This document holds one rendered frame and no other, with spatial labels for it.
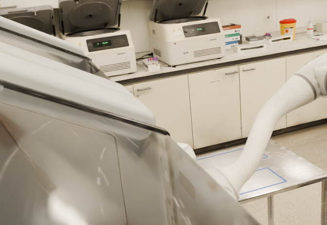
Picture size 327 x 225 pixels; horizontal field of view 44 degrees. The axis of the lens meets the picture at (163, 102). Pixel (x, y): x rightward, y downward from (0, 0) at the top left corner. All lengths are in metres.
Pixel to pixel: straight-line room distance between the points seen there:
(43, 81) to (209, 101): 3.16
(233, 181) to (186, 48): 2.63
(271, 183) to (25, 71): 1.27
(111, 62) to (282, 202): 1.73
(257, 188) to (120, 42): 2.07
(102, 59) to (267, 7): 2.08
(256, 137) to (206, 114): 2.67
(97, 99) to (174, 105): 2.96
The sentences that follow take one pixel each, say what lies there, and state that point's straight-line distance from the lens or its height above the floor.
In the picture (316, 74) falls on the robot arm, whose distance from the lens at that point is 1.29.
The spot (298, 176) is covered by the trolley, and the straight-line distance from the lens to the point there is 1.80.
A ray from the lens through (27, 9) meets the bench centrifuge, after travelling 3.40.
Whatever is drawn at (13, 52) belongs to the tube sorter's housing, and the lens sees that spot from 0.81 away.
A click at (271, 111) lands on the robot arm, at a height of 1.26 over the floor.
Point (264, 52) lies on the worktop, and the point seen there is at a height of 0.90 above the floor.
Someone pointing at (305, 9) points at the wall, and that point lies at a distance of 4.95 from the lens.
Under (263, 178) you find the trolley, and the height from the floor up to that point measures 0.82.
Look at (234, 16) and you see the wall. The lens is 4.46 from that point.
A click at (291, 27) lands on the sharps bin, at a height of 1.03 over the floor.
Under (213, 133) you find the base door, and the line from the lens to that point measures 3.88.
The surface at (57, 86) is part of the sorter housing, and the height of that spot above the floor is 1.51.
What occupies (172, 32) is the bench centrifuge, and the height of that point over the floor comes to 1.20.
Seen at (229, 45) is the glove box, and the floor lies 0.93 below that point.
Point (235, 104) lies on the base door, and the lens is 3.90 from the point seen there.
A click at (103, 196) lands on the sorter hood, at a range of 0.36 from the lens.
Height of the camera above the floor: 1.67
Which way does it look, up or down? 17 degrees down
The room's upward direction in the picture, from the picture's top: 6 degrees counter-clockwise
